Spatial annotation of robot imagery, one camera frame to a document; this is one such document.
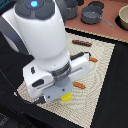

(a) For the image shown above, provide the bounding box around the brown sausage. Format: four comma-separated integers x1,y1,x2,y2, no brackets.
72,40,92,47

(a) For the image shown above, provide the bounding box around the yellow butter box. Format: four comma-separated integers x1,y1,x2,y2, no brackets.
61,92,72,102

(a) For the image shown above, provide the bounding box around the woven beige placemat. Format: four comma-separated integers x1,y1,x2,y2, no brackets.
16,30,116,128

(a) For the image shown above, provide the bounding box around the black stove burner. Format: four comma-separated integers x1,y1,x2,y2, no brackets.
88,1,104,9

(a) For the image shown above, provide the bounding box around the beige bowl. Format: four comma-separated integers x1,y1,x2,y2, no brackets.
119,5,128,30

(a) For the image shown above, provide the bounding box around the pink stovetop board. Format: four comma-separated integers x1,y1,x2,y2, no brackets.
65,0,128,42

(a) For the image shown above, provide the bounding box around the grey saucepan with handle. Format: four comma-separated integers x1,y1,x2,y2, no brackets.
80,5,115,28

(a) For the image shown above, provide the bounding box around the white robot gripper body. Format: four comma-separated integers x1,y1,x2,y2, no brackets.
23,52,90,103

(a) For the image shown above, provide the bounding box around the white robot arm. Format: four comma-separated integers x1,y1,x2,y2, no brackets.
0,0,90,103

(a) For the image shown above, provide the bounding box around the wooden handled fork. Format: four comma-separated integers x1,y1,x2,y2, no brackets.
73,82,86,89

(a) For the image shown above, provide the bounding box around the wooden handled knife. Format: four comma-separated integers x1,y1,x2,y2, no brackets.
89,57,98,62

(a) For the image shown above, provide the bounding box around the grey cooking pot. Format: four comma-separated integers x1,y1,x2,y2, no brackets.
65,0,78,19

